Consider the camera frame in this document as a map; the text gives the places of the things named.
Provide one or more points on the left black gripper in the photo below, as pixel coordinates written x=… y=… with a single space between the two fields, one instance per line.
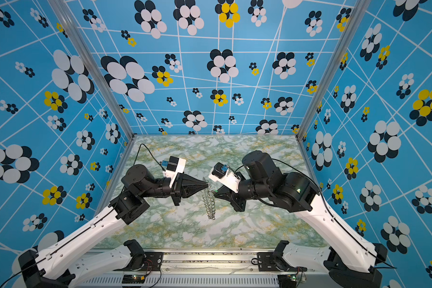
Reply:
x=183 y=186

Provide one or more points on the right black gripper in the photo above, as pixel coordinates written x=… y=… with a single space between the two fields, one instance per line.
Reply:
x=233 y=197

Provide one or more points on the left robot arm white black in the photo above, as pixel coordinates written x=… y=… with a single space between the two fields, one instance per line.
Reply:
x=64 y=264

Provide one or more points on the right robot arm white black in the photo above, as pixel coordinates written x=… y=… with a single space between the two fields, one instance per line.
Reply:
x=350 y=260

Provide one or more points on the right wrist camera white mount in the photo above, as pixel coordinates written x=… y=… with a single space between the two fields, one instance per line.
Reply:
x=225 y=175

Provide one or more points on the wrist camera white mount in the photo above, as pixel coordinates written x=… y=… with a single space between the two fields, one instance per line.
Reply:
x=225 y=175
x=172 y=167

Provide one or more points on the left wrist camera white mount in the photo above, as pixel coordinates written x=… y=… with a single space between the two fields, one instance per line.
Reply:
x=172 y=167

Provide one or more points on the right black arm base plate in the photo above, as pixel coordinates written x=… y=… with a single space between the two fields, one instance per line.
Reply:
x=266 y=262

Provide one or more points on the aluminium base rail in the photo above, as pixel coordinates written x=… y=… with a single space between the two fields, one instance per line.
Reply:
x=224 y=269

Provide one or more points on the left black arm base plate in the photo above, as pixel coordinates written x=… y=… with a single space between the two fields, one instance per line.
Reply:
x=148 y=261

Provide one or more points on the left rear aluminium post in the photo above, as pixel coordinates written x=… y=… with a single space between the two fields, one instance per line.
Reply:
x=62 y=12

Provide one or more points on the aluminium post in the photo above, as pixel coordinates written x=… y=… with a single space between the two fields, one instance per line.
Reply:
x=357 y=15
x=62 y=12

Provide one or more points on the right rear aluminium post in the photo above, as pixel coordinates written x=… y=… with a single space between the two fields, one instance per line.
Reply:
x=357 y=15

